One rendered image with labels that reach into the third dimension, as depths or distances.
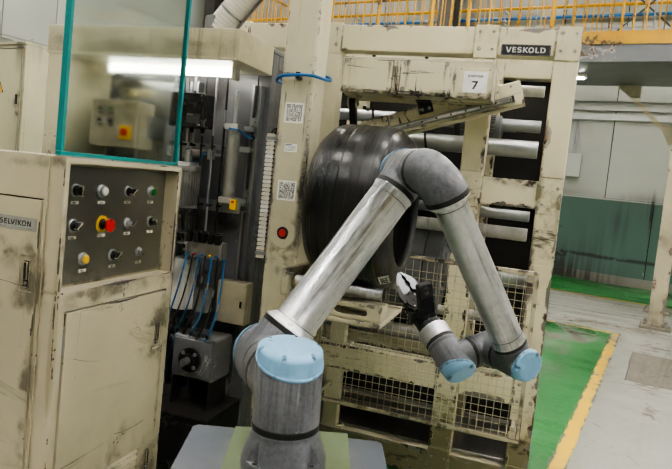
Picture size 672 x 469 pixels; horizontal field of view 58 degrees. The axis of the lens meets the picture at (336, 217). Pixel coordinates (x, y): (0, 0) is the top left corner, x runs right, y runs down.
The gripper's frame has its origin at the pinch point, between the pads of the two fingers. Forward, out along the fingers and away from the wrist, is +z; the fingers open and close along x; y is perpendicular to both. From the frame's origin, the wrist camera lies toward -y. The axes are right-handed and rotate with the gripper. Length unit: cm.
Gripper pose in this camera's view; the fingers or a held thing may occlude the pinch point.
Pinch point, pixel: (400, 274)
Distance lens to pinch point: 191.3
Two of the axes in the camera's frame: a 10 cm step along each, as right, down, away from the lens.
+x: 9.2, -2.7, 3.0
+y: -0.3, 7.0, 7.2
